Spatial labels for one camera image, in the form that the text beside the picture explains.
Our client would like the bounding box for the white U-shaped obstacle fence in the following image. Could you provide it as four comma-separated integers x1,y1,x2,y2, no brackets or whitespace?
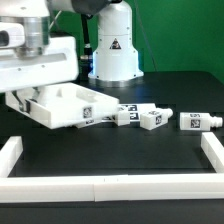
0,132,224,203

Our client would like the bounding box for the white square table top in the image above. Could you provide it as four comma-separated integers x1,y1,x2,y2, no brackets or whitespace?
5,83,119,129

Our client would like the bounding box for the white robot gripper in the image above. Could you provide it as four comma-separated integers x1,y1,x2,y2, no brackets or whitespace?
0,0,78,113

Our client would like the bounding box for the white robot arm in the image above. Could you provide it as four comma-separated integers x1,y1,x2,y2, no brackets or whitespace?
0,0,143,93

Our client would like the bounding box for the paper sheet with AprilTags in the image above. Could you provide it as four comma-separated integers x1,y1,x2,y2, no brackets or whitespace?
101,102,158,124

